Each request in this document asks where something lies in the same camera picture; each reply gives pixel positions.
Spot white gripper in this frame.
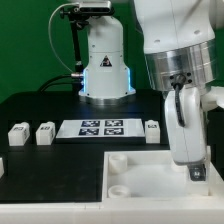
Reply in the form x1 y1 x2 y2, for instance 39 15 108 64
165 87 207 181

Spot white square tabletop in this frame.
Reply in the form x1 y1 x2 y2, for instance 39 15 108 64
102 150 224 200

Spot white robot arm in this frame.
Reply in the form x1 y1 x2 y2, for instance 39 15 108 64
78 0 218 181

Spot white front fence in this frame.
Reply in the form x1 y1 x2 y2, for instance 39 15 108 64
0 198 224 224

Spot white marker sheet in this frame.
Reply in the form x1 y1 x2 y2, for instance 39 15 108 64
56 119 145 139

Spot white left block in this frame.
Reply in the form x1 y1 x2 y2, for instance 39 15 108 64
0 157 4 179

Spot black cable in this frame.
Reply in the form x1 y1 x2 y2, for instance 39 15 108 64
37 73 84 93

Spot black camera on stand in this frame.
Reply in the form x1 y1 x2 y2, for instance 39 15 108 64
60 1 114 73

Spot grey cable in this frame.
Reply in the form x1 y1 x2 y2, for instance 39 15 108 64
48 3 78 74

